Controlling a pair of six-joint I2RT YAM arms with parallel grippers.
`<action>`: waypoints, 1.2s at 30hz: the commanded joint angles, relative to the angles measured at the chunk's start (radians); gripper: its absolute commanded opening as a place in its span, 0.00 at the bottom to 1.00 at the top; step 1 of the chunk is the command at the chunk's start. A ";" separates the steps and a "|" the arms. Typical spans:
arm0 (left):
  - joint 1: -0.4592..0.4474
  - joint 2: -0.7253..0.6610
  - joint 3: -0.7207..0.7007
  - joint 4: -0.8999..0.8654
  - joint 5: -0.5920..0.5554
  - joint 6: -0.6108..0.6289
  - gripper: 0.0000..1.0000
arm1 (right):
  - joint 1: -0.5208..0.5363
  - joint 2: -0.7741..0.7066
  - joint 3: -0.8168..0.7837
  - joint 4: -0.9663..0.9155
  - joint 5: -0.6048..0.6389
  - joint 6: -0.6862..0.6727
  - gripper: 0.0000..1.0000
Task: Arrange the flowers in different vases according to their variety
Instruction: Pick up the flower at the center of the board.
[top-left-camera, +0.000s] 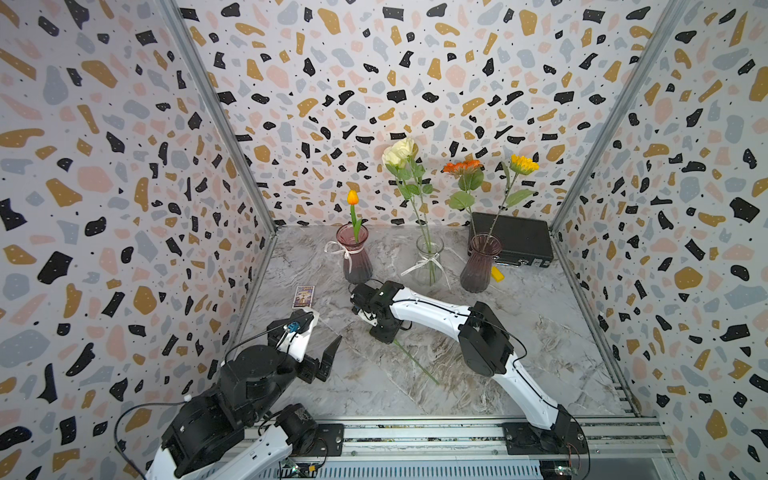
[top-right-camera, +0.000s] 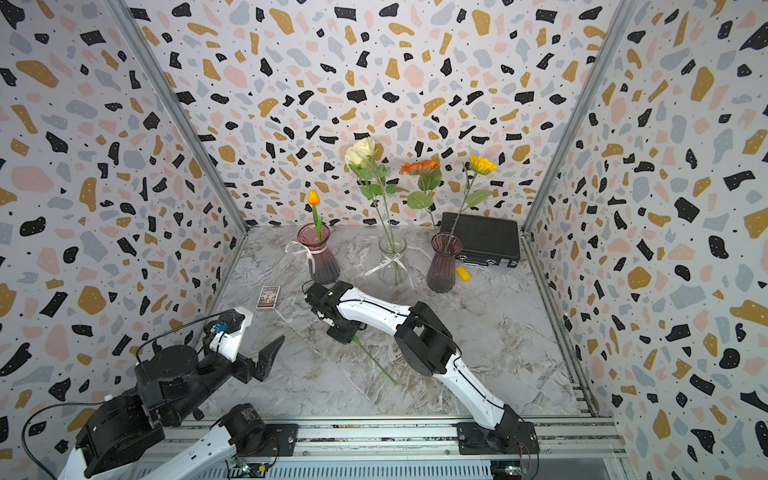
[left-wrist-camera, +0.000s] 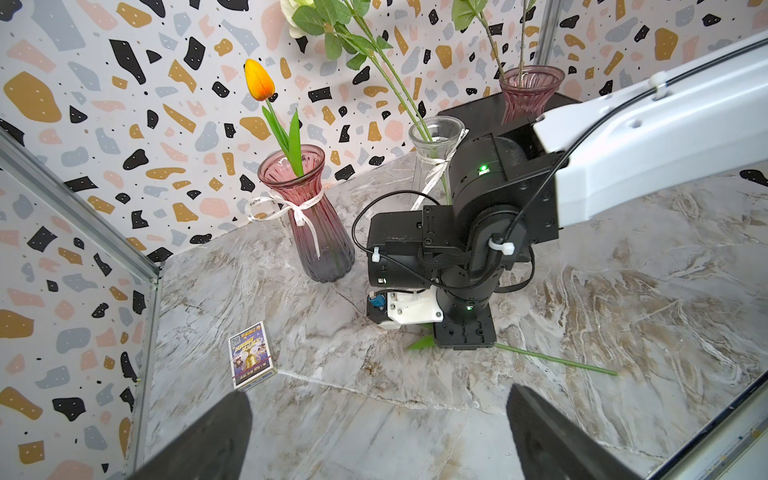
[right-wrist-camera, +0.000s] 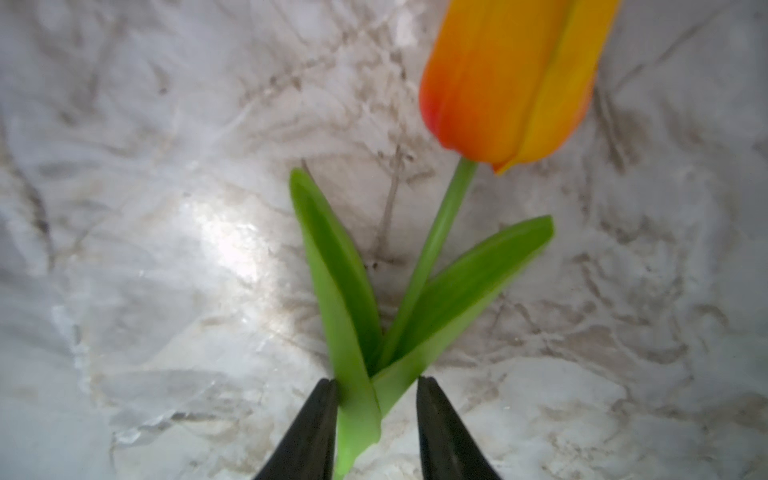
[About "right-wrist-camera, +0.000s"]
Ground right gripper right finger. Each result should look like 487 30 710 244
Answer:
416 376 501 480

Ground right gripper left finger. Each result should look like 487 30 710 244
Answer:
253 378 339 480

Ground orange tulip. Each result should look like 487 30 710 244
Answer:
289 1 620 479

